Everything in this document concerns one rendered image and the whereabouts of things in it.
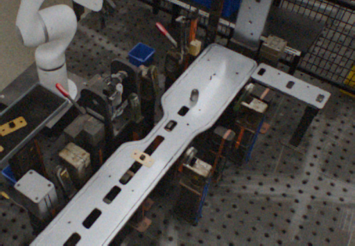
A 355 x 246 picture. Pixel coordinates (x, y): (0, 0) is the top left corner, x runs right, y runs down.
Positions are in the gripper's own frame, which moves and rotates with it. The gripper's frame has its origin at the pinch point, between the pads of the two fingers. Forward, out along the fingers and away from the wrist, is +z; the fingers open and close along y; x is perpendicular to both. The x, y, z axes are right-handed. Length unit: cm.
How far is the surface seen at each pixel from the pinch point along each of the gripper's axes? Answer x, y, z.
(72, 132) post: -16.0, 2.1, 34.3
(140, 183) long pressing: -13, 28, 45
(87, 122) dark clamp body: -8.9, 2.0, 36.2
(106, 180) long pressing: -19, 18, 44
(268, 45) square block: 66, 32, 37
